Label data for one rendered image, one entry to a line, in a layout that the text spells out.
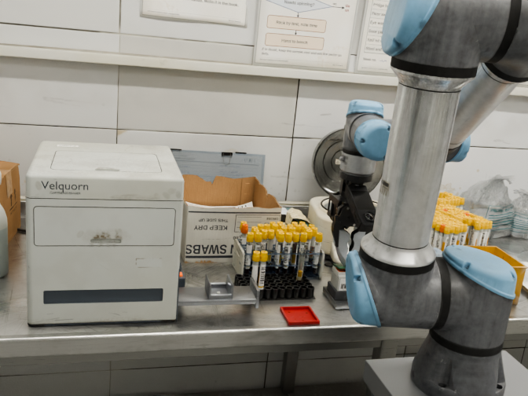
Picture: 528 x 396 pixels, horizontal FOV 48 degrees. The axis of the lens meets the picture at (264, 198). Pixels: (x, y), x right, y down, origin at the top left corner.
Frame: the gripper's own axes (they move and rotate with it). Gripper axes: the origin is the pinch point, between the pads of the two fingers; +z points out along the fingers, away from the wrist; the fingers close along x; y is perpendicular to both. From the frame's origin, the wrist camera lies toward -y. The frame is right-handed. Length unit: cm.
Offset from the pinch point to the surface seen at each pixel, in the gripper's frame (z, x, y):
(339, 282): 4.3, 1.7, -1.5
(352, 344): 16.2, -0.7, -7.7
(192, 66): -35, 31, 53
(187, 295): 5.9, 35.5, -3.7
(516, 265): 0.9, -43.9, 0.1
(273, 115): -22, 5, 57
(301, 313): 9.7, 11.1, -5.4
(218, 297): 5.4, 29.4, -5.6
